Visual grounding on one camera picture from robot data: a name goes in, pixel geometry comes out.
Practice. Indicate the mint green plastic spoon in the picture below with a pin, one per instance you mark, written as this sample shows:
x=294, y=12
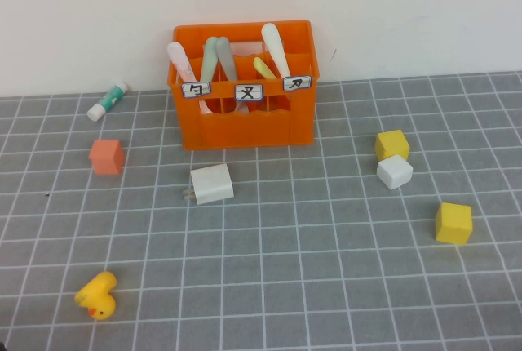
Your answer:
x=209, y=57

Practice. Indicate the cream white plastic knife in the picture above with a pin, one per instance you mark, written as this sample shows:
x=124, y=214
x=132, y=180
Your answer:
x=274, y=45

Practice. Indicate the grey plastic fork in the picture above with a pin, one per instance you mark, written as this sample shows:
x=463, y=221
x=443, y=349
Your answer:
x=226, y=57

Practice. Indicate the grey grid pattern table mat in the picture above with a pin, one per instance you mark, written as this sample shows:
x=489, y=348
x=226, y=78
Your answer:
x=285, y=285

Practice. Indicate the salmon pink cube block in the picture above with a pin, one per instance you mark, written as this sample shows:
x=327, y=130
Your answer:
x=107, y=158

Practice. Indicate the small yellow cube block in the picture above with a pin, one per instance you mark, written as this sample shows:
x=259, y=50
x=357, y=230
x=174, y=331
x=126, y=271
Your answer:
x=392, y=143

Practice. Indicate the white label with spoon character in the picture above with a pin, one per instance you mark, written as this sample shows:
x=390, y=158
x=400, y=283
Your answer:
x=196, y=90

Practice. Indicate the yellow rubber duck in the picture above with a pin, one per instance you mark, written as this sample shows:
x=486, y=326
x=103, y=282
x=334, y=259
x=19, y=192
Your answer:
x=98, y=294

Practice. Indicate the yellow plastic knife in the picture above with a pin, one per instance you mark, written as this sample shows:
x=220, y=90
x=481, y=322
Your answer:
x=263, y=67

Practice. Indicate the white and green glue stick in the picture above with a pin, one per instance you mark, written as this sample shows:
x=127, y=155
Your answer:
x=107, y=101

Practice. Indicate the white label with fork character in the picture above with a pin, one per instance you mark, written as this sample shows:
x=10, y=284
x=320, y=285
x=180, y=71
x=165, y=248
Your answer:
x=249, y=92

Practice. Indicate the white cube block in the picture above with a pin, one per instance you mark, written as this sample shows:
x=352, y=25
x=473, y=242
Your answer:
x=394, y=172

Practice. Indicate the large yellow cube block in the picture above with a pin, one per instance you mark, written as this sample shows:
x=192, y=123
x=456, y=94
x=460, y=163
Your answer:
x=453, y=224

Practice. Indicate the white power adapter plug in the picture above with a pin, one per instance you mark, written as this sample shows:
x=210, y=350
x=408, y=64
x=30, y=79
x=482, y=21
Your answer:
x=212, y=184

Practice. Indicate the orange plastic cutlery holder crate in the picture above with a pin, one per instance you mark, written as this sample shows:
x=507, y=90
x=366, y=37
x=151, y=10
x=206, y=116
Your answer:
x=244, y=130

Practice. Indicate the white label with knife character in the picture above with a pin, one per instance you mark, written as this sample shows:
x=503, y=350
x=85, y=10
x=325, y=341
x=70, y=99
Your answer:
x=297, y=83

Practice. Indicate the pink plastic spoon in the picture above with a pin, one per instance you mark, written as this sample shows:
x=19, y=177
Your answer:
x=180, y=61

